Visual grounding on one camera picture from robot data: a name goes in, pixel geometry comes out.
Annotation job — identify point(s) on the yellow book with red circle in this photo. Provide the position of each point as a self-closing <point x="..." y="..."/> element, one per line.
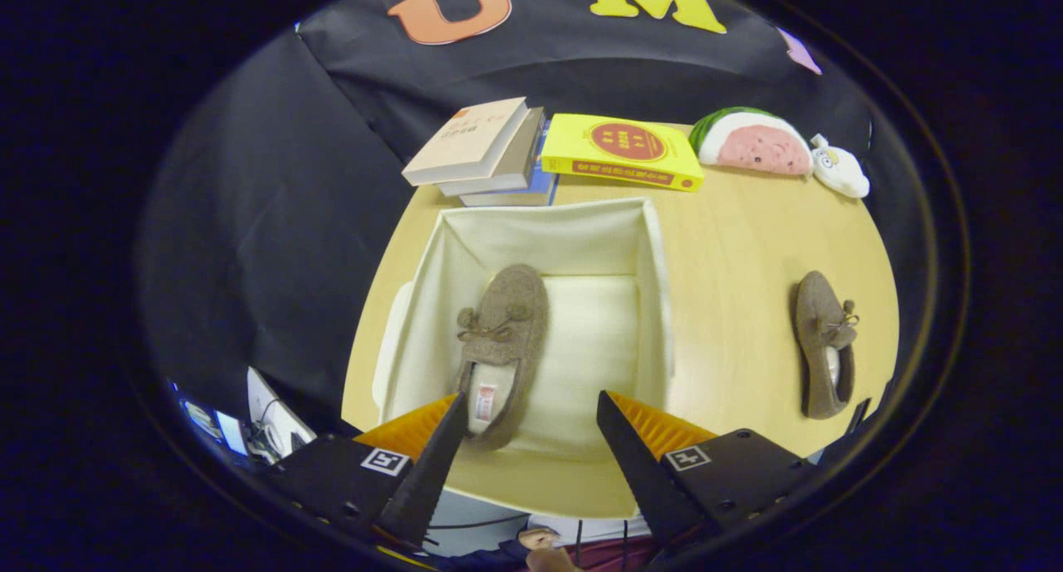
<point x="573" y="144"/>

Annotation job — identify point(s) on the grey book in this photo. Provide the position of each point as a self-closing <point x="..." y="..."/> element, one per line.
<point x="516" y="165"/>

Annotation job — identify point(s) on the brown moccasin shoe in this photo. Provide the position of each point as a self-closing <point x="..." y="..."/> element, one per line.
<point x="818" y="315"/>
<point x="507" y="323"/>

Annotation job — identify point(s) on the white plush toy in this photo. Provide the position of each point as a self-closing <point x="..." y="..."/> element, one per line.
<point x="840" y="173"/>

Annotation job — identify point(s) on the black backdrop cloth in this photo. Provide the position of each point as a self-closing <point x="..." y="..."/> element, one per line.
<point x="249" y="223"/>

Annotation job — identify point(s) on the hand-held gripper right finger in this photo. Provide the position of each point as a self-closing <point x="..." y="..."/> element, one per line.
<point x="639" y="472"/>

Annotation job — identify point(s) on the blue book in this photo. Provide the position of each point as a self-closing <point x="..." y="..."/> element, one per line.
<point x="519" y="198"/>

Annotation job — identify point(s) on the beige book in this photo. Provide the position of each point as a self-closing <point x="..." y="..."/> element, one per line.
<point x="465" y="140"/>

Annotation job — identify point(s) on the dark red clothing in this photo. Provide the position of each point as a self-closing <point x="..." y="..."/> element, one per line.
<point x="606" y="557"/>

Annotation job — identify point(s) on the watermelon slice plush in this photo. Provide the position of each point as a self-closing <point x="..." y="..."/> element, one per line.
<point x="760" y="146"/>

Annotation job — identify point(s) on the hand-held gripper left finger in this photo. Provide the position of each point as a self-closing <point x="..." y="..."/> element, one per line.
<point x="432" y="472"/>

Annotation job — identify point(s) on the cream fabric storage box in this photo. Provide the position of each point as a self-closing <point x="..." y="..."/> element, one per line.
<point x="594" y="339"/>

